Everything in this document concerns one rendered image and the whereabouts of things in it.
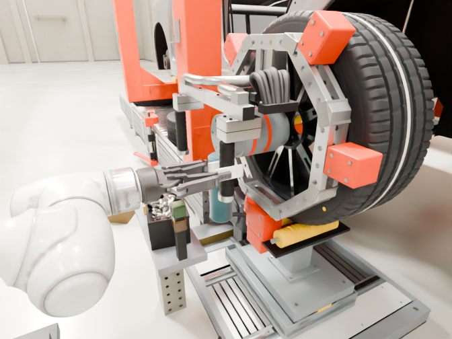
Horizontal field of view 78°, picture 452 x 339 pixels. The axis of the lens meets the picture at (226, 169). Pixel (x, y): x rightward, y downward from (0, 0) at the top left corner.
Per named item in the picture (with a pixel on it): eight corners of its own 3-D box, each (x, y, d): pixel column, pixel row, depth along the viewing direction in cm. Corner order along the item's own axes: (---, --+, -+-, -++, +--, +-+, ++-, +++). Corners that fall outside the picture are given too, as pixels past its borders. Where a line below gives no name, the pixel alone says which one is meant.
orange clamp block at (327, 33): (333, 64, 67) (358, 29, 60) (308, 66, 64) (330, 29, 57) (319, 46, 70) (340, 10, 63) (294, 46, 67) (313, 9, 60)
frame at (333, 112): (327, 245, 79) (368, 30, 57) (309, 252, 77) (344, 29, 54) (236, 172, 124) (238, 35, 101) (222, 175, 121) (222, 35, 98)
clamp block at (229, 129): (261, 138, 64) (262, 115, 62) (225, 144, 61) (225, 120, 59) (249, 132, 69) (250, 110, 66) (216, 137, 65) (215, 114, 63)
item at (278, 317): (354, 307, 119) (358, 290, 115) (284, 344, 104) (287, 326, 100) (282, 239, 159) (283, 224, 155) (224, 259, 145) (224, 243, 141)
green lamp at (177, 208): (186, 216, 85) (185, 205, 83) (173, 220, 83) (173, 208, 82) (182, 210, 88) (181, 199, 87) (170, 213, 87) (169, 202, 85)
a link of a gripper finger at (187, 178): (165, 173, 59) (166, 176, 58) (217, 168, 62) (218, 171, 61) (167, 190, 61) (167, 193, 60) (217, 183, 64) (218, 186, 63)
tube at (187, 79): (262, 87, 83) (264, 48, 79) (202, 91, 76) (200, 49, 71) (235, 80, 98) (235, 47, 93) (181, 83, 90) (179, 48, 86)
